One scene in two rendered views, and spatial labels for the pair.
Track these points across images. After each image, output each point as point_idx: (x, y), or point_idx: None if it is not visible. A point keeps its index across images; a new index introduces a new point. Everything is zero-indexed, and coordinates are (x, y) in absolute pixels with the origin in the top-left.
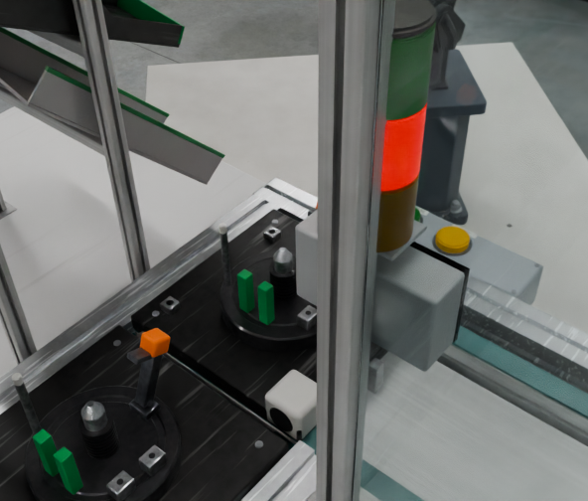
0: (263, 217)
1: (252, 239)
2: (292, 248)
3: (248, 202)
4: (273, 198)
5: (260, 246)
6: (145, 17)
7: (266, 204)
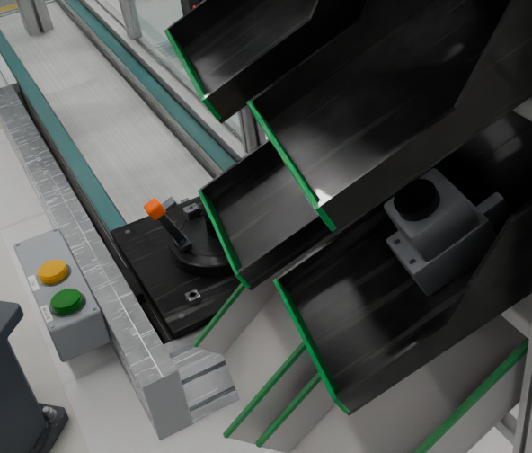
0: (188, 324)
1: (211, 303)
2: (183, 287)
3: (189, 359)
4: (162, 358)
5: (208, 294)
6: (226, 237)
7: (172, 352)
